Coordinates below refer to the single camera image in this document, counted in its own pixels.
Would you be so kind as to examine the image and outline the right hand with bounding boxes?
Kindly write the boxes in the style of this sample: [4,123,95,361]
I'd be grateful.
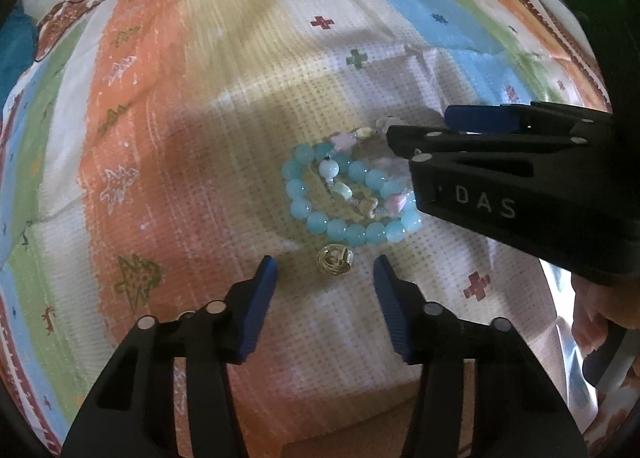
[572,275,640,355]

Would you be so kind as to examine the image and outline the gold ring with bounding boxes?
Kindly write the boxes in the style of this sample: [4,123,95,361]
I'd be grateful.
[316,244,355,279]

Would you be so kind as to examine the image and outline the teal cloth garment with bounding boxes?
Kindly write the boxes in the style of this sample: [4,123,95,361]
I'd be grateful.
[0,2,38,106]

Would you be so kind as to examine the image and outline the striped colourful bed cover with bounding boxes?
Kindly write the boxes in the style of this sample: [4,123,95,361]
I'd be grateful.
[1,0,608,457]

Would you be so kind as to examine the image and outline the light blue bead bracelet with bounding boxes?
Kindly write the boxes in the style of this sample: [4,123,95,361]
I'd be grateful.
[280,141,423,247]

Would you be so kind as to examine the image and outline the pastel charm bead bracelet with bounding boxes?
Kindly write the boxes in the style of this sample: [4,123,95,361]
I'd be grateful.
[316,115,426,220]

